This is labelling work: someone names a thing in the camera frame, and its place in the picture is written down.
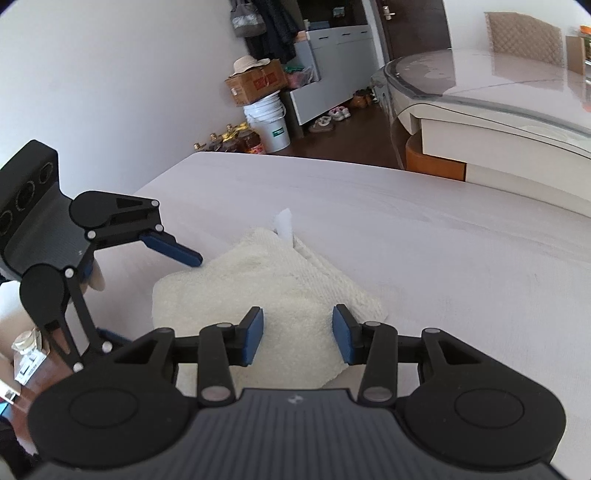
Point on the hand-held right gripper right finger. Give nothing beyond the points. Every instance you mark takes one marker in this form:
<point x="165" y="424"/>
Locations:
<point x="344" y="337"/>

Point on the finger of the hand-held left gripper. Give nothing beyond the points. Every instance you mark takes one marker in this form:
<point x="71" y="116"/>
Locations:
<point x="173" y="249"/>
<point x="90" y="323"/>

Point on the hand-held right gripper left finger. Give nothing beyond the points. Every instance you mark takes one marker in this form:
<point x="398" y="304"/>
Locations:
<point x="254" y="337"/>

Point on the cream terry towel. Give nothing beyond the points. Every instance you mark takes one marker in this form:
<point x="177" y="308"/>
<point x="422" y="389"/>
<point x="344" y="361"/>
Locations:
<point x="286" y="286"/>

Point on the person's left hand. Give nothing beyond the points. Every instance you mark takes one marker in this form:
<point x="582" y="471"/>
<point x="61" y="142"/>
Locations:
<point x="97" y="277"/>

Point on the white container with cap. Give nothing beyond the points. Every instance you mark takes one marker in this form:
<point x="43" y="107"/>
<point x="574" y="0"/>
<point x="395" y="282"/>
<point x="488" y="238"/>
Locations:
<point x="27" y="355"/>

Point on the row of cooking oil bottles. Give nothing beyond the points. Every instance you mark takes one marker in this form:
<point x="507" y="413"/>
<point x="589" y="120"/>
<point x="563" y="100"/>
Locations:
<point x="249" y="141"/>

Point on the white plastic bucket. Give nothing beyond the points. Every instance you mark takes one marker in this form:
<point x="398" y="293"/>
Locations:
<point x="270" y="124"/>

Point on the brown cardboard box red print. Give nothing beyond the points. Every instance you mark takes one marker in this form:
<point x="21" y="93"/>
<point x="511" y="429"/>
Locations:
<point x="258" y="85"/>

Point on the tan sandals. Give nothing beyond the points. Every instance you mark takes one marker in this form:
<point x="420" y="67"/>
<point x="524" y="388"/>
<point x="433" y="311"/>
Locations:
<point x="321" y="123"/>

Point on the straw hat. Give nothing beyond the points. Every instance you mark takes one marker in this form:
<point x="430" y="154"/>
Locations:
<point x="247" y="63"/>

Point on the colourful clothes pile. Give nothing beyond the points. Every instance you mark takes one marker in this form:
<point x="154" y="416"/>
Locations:
<point x="298" y="76"/>

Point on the pink sandals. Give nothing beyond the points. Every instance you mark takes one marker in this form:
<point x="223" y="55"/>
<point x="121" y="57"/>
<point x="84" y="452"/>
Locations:
<point x="339" y="113"/>

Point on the brown shoes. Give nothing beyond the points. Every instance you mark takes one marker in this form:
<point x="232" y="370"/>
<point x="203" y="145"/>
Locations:
<point x="362" y="99"/>

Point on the grey hanging bag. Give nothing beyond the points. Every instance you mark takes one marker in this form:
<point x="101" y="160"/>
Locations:
<point x="247" y="21"/>

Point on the dark hanging coat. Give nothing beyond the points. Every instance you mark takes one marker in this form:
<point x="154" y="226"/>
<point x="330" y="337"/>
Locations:
<point x="277" y="27"/>

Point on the white cabinet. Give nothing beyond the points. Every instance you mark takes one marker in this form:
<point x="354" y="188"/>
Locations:
<point x="341" y="60"/>

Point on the glass-topped dining table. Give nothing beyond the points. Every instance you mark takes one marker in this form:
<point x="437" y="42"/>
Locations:
<point x="485" y="78"/>

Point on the dark wooden door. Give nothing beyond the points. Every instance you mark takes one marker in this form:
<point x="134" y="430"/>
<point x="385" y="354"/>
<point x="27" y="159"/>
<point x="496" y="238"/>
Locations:
<point x="415" y="27"/>

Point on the plain cardboard box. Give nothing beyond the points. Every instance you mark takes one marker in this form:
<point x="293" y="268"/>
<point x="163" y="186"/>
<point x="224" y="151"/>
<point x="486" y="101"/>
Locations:
<point x="575" y="53"/>

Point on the jar with orange lid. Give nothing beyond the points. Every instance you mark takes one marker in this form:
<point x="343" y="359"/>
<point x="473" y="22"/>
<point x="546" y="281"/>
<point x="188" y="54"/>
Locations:
<point x="587" y="44"/>

